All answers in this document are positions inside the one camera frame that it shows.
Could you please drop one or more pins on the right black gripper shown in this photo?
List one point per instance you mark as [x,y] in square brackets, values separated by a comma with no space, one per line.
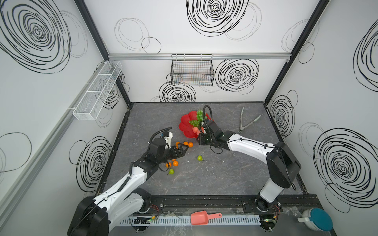
[202,139]

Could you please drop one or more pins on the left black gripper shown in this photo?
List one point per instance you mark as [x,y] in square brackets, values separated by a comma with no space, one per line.
[180,153]

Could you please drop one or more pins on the green grape bunch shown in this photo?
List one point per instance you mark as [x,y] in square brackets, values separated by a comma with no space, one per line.
[196,117]

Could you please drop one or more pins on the red flower-shaped bowl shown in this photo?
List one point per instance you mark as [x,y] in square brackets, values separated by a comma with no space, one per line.
[186,128]

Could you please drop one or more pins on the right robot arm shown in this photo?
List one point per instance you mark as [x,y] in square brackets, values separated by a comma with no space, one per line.
[283,166]

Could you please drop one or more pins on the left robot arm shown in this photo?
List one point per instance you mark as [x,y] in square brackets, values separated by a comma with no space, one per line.
[98,216]

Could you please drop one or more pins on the pink plastic scoop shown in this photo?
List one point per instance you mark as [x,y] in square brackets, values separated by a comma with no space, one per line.
[202,217]

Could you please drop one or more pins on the teal and white container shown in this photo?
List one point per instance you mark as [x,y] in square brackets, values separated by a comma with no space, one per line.
[316,219]

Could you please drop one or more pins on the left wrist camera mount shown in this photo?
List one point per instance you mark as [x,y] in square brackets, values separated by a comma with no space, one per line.
[167,136]

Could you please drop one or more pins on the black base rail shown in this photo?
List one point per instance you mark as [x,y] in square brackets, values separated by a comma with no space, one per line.
[248,203]

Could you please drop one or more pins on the black wire basket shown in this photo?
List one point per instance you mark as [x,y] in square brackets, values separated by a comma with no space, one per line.
[192,69]

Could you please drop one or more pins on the white mesh wall shelf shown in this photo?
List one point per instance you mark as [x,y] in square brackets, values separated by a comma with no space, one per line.
[101,93]

